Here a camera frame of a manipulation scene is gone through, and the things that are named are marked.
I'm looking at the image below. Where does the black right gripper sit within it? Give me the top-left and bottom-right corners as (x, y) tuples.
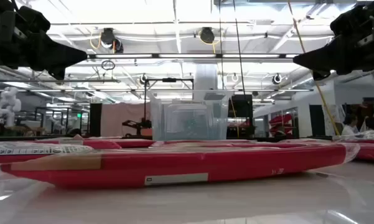
(293, 29), (374, 81)

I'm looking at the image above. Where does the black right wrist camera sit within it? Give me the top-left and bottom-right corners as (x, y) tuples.
(329, 4), (373, 35)

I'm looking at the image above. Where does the overhead LED light bar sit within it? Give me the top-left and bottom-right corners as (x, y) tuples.
(86, 53), (299, 59)

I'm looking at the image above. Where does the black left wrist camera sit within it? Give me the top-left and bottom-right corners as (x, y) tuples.
(17, 5), (52, 35)

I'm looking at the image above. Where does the black cabinet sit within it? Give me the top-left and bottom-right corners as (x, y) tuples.
(228, 94), (253, 139)

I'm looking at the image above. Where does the black hanging power cable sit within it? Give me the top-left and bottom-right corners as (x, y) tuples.
(232, 0), (247, 96)

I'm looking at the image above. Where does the black rectangular panel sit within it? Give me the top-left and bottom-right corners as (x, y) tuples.
(89, 102), (103, 138)

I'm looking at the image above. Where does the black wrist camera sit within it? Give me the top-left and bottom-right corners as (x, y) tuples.
(17, 5), (52, 35)
(329, 4), (373, 35)

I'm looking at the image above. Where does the clear plastic storage bin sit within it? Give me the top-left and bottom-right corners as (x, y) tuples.
(147, 89), (234, 141)

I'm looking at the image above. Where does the yellow extension cord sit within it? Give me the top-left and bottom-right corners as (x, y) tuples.
(286, 0), (342, 137)

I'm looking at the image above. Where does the person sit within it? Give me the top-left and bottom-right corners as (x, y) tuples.
(342, 113), (360, 136)

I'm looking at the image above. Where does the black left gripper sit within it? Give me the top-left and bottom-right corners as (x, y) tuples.
(0, 30), (88, 81)

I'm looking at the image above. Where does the thin black hanging cable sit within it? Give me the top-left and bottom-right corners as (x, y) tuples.
(218, 0), (224, 91)

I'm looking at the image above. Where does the red bin storage shelf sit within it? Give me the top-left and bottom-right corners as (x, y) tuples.
(269, 113), (295, 138)

